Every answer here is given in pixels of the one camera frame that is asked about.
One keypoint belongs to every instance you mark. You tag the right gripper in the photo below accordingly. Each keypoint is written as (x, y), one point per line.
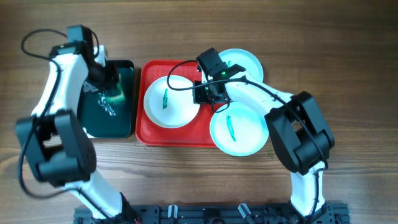
(198, 98)

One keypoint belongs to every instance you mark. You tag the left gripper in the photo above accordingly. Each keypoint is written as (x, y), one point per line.
(112, 78)

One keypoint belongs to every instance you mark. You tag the green yellow sponge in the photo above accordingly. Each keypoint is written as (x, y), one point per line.
(117, 95)

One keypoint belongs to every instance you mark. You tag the light blue plate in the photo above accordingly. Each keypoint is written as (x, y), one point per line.
(238, 130)
(245, 59)

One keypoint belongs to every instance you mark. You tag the white plate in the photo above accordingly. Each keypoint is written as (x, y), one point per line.
(168, 103)

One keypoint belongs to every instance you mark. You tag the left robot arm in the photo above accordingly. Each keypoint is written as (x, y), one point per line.
(56, 155)

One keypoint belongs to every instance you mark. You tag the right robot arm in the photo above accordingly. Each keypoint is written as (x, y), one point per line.
(298, 130)

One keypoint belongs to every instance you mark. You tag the black water tray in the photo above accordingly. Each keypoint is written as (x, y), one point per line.
(110, 120)

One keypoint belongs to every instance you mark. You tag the red plastic tray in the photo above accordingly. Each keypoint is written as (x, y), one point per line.
(195, 134)

